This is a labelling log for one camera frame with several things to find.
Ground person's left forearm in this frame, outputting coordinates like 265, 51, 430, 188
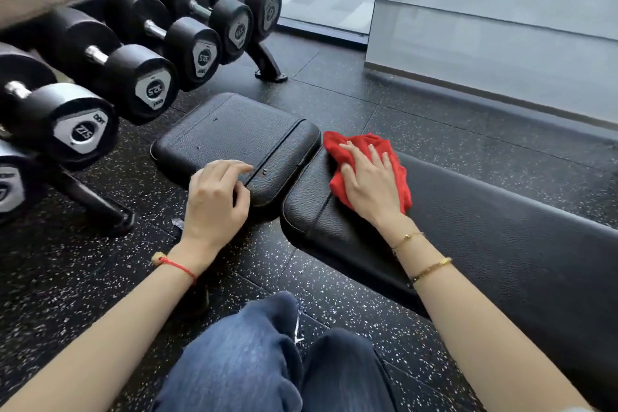
0, 242, 223, 412

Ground person's left hand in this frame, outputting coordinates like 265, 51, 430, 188
181, 159, 255, 264

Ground gold bangle bracelet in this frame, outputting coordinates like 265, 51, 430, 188
409, 257, 454, 285

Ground black bench seat pad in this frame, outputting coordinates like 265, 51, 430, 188
150, 92, 322, 215

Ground person's right forearm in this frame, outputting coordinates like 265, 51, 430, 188
380, 218, 595, 412

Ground row of black dumbbells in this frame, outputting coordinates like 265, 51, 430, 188
0, 0, 283, 229

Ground blue jeans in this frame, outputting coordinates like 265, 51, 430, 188
152, 291, 399, 412

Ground black metal dumbbell rack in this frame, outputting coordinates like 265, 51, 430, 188
0, 0, 289, 237

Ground thin gold chain bracelet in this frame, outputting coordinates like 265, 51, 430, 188
391, 231, 425, 256

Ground black bench back pad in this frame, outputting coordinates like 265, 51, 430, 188
280, 146, 618, 408

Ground frosted glass partition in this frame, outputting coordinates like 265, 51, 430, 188
365, 0, 618, 126

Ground red cloth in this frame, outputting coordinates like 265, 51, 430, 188
323, 132, 413, 214

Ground person's right hand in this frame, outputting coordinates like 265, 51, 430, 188
339, 140, 412, 235

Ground red string bracelet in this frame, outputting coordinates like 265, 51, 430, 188
152, 251, 199, 285

